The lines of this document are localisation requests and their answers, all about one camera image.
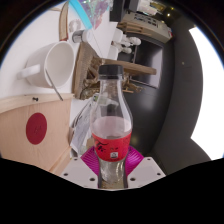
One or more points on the ceiling light strip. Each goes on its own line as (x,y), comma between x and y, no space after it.
(208,100)

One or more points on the beige canvas sheet with battens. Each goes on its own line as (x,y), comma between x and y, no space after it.
(56,133)

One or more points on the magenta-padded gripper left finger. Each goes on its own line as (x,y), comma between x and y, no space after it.
(78,170)

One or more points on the wooden stick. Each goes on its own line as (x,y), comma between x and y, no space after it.
(63,21)

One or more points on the white cabinet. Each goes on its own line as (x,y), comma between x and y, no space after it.
(148,23)

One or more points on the grey printed newspaper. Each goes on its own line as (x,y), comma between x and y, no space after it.
(80,130)

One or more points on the clear red-labelled drink bottle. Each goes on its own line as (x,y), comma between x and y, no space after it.
(111,146)

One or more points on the white plaster bust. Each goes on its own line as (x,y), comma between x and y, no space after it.
(128,41)

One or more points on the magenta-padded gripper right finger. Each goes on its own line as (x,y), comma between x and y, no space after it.
(146,170)

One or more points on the white ceramic mug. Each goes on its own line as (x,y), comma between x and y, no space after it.
(58,61)

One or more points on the silver-lidded paint jar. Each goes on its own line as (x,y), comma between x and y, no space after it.
(81,35)

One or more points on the flat round red coaster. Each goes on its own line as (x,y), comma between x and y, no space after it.
(36,128)

